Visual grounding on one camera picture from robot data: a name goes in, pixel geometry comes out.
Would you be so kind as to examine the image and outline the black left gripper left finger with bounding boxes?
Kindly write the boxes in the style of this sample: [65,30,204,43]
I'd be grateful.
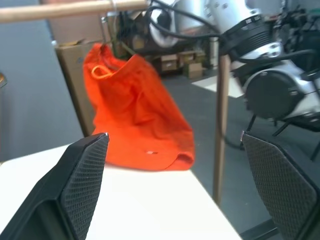
[0,132,110,240]

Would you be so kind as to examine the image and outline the wooden rack upright post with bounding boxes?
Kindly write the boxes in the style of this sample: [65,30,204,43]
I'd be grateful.
[212,55,231,207]

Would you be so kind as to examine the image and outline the wooden rack horizontal bar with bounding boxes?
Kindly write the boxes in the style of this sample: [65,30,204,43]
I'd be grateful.
[0,0,149,24]

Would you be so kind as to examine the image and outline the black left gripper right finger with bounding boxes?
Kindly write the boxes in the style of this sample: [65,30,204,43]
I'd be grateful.
[239,129,320,240]

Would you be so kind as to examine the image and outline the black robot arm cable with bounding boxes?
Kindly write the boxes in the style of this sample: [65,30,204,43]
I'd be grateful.
[145,4,227,42]

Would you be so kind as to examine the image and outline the orange shorts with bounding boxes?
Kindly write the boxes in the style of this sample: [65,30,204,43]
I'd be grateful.
[82,42,195,173]

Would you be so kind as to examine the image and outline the small cardboard box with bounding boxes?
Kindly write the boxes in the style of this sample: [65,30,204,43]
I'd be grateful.
[183,62,204,79]
[159,53,180,74]

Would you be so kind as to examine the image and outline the green wire hanger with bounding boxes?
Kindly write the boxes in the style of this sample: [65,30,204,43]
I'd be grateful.
[99,0,138,56]

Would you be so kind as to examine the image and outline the large brown cardboard box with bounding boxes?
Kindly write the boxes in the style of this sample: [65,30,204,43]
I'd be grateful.
[53,38,97,137]

